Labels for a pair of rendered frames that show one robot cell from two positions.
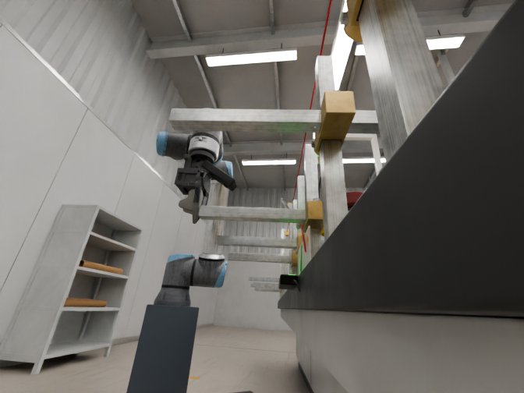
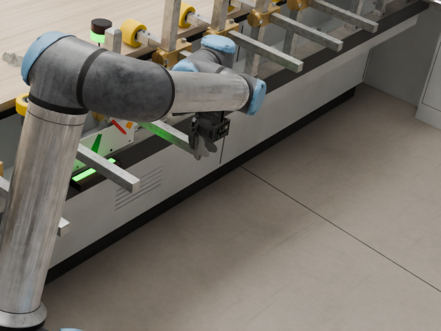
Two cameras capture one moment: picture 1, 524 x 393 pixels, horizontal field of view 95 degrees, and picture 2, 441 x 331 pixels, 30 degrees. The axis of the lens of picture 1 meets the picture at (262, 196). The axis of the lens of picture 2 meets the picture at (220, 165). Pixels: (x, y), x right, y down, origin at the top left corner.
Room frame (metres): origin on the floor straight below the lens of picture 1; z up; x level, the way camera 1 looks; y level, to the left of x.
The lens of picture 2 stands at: (2.30, 1.19, 2.10)
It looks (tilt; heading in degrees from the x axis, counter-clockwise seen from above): 33 degrees down; 209
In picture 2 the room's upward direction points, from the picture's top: 9 degrees clockwise
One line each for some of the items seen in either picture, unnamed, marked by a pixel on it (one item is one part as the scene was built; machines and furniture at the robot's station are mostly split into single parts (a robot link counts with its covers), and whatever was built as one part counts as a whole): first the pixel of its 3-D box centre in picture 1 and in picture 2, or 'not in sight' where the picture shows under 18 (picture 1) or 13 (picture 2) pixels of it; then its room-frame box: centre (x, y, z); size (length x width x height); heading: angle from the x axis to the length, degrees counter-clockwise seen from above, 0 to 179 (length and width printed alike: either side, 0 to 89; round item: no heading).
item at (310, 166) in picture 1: (312, 214); (108, 102); (0.64, -0.15, 0.87); 0.03 x 0.03 x 0.48; 86
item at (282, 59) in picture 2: not in sight; (238, 38); (0.11, -0.05, 0.95); 0.50 x 0.04 x 0.04; 86
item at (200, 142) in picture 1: (203, 150); not in sight; (0.62, 0.19, 1.05); 0.10 x 0.09 x 0.05; 176
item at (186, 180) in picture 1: (196, 174); (210, 116); (0.62, 0.20, 0.97); 0.09 x 0.08 x 0.12; 86
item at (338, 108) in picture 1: (331, 128); (171, 53); (0.37, -0.13, 0.95); 0.13 x 0.06 x 0.05; 176
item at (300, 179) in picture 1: (302, 231); not in sight; (0.89, -0.16, 0.89); 0.03 x 0.03 x 0.48; 86
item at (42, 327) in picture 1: (86, 281); not in sight; (2.97, 1.96, 0.78); 0.90 x 0.45 x 1.55; 172
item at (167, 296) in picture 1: (174, 295); not in sight; (1.44, 0.45, 0.65); 0.19 x 0.19 x 0.10
